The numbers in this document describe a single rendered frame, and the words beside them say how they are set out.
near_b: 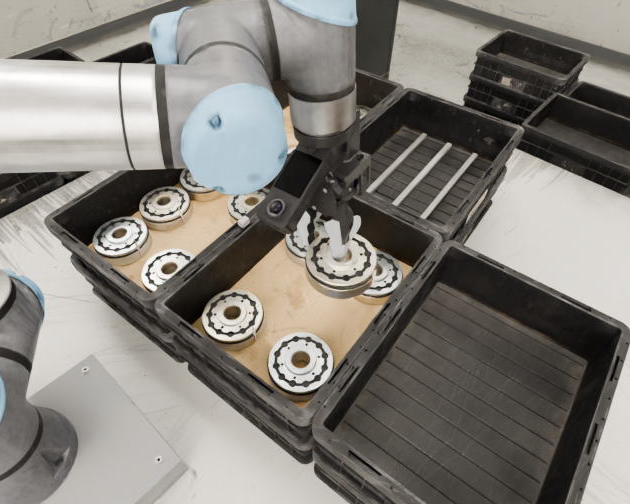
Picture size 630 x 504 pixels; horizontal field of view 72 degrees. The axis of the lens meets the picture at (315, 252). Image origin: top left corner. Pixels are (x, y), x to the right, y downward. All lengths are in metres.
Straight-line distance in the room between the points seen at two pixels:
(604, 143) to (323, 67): 1.66
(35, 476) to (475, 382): 0.66
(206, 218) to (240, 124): 0.66
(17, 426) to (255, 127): 0.54
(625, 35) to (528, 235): 2.78
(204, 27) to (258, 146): 0.15
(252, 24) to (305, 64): 0.06
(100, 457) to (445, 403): 0.54
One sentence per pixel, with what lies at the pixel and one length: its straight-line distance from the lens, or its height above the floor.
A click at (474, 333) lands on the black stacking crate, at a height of 0.83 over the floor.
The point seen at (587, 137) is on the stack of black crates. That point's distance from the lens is 2.02.
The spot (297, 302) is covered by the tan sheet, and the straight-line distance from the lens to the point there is 0.78.
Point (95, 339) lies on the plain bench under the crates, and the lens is 1.00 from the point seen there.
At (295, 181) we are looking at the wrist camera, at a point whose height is 1.15.
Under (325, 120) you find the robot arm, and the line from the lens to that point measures 0.48.
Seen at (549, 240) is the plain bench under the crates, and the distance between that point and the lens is 1.19.
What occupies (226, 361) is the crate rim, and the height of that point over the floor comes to 0.93.
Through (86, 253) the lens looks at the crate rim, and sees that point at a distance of 0.82.
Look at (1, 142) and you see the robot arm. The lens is 0.34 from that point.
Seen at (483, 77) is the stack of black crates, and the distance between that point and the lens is 2.25.
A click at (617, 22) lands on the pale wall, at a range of 3.83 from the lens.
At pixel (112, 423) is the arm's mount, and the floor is 0.76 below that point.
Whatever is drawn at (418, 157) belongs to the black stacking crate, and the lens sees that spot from 1.10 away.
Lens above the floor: 1.48
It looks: 50 degrees down
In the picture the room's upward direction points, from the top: straight up
